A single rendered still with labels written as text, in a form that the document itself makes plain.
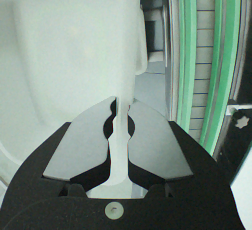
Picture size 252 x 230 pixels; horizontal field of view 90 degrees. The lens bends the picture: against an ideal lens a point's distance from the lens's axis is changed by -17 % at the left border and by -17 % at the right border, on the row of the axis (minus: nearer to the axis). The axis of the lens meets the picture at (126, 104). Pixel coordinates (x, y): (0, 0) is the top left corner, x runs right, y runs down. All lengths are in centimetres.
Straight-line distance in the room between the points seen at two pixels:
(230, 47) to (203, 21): 9
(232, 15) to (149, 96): 35
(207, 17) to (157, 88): 27
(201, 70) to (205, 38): 7
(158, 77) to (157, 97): 7
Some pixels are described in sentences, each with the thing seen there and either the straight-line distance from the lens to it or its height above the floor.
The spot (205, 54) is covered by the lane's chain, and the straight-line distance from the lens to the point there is 37.
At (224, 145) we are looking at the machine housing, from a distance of 63.
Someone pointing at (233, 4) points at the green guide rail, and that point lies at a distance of 30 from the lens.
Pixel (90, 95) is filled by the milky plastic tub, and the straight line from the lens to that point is 19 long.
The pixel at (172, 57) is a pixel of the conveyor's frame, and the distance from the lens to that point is 35.
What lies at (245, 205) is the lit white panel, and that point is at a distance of 48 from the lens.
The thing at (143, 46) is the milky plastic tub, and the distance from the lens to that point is 38.
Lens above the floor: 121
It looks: 59 degrees down
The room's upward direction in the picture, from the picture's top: 168 degrees counter-clockwise
